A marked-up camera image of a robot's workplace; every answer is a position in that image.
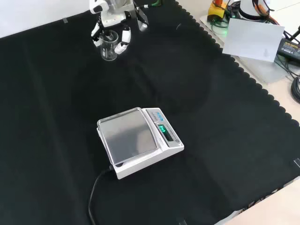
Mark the white electronic balance steel pan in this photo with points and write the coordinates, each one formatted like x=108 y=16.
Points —
x=131 y=138

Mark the pale board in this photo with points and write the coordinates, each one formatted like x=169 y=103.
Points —
x=253 y=39

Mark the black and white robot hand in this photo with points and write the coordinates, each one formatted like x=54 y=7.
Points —
x=110 y=17

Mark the yellow stop button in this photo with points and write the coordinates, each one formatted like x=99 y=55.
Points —
x=216 y=10

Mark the clear glass beaker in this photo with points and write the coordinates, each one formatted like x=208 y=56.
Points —
x=109 y=52

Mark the grey metal base plate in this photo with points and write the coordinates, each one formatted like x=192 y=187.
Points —
x=260 y=70

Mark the black bench cloth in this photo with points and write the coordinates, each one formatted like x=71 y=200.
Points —
x=58 y=105

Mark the black power adapter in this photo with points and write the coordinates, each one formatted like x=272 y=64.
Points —
x=289 y=49

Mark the clear tape piece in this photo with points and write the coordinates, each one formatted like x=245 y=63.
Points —
x=297 y=162
x=65 y=20

